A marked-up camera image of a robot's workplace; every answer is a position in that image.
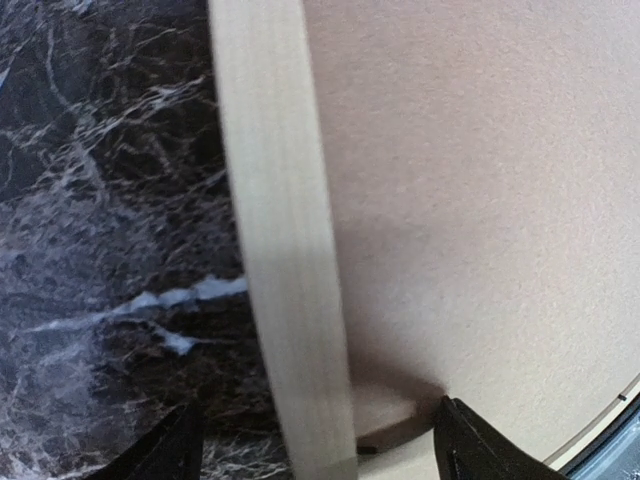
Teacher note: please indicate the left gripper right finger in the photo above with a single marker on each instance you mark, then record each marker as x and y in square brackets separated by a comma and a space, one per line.
[468, 447]

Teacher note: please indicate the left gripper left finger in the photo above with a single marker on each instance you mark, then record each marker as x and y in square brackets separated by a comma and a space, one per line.
[172, 449]

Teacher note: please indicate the brown backing board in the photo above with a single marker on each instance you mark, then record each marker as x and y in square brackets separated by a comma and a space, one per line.
[483, 161]

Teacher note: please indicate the light wooden picture frame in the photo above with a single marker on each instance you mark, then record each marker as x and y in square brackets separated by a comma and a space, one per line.
[278, 168]

